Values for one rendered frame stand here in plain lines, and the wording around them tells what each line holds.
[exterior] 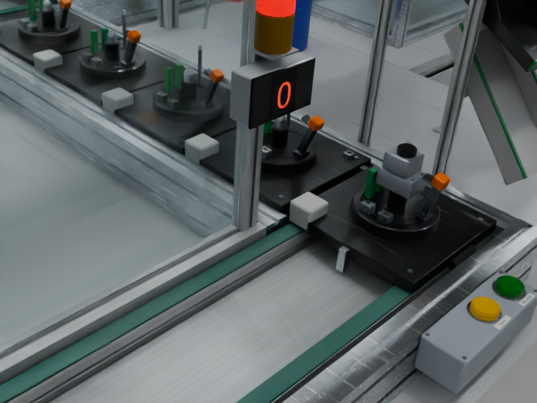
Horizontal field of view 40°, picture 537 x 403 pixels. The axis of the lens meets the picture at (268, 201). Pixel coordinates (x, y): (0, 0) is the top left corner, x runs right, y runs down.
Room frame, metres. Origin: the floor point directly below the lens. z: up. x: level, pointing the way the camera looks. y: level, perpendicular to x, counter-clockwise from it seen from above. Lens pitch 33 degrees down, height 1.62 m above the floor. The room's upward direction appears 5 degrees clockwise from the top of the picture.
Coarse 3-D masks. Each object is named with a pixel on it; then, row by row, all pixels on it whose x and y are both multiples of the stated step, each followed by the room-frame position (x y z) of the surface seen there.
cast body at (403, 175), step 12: (408, 144) 1.00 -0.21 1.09; (384, 156) 0.99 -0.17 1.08; (396, 156) 0.98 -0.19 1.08; (408, 156) 0.97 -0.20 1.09; (420, 156) 0.98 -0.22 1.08; (384, 168) 0.98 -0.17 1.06; (396, 168) 0.97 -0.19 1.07; (408, 168) 0.96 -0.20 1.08; (420, 168) 0.99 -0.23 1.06; (384, 180) 0.98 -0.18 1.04; (396, 180) 0.97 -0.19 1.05; (408, 180) 0.96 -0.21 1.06; (420, 180) 0.97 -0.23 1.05; (396, 192) 0.96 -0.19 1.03; (408, 192) 0.95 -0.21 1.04
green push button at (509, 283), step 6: (504, 276) 0.85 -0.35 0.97; (510, 276) 0.85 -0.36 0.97; (498, 282) 0.83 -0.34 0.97; (504, 282) 0.84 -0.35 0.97; (510, 282) 0.84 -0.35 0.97; (516, 282) 0.84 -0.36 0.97; (522, 282) 0.84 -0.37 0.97; (498, 288) 0.83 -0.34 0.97; (504, 288) 0.82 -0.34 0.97; (510, 288) 0.82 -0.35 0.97; (516, 288) 0.83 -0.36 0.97; (522, 288) 0.83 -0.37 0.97; (504, 294) 0.82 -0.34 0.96; (510, 294) 0.82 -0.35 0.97; (516, 294) 0.82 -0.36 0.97; (522, 294) 0.82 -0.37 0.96
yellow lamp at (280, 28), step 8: (256, 16) 0.92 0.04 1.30; (264, 16) 0.90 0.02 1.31; (288, 16) 0.91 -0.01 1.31; (256, 24) 0.91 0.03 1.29; (264, 24) 0.90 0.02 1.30; (272, 24) 0.90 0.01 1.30; (280, 24) 0.90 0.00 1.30; (288, 24) 0.91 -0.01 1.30; (256, 32) 0.91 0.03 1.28; (264, 32) 0.90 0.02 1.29; (272, 32) 0.90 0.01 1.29; (280, 32) 0.90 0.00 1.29; (288, 32) 0.91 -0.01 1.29; (256, 40) 0.91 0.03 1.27; (264, 40) 0.90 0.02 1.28; (272, 40) 0.90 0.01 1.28; (280, 40) 0.90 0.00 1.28; (288, 40) 0.91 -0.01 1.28; (256, 48) 0.91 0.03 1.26; (264, 48) 0.90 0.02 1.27; (272, 48) 0.90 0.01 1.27; (280, 48) 0.90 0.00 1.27; (288, 48) 0.91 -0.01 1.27
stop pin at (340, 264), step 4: (340, 248) 0.89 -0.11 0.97; (344, 248) 0.89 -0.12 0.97; (340, 252) 0.89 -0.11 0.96; (344, 252) 0.89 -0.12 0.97; (348, 252) 0.89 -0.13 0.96; (340, 256) 0.89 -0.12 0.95; (344, 256) 0.88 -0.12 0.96; (348, 256) 0.89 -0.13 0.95; (340, 260) 0.89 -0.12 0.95; (344, 260) 0.88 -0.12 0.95; (336, 264) 0.89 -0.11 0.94; (340, 264) 0.89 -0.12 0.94; (344, 264) 0.89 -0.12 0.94; (336, 268) 0.89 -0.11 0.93; (340, 268) 0.89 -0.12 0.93; (344, 268) 0.89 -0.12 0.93
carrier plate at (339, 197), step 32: (352, 192) 1.05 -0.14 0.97; (320, 224) 0.95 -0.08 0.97; (352, 224) 0.95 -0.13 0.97; (448, 224) 0.98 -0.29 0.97; (480, 224) 0.98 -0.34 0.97; (352, 256) 0.89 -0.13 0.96; (384, 256) 0.88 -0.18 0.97; (416, 256) 0.88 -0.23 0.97; (448, 256) 0.89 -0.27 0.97; (416, 288) 0.83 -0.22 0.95
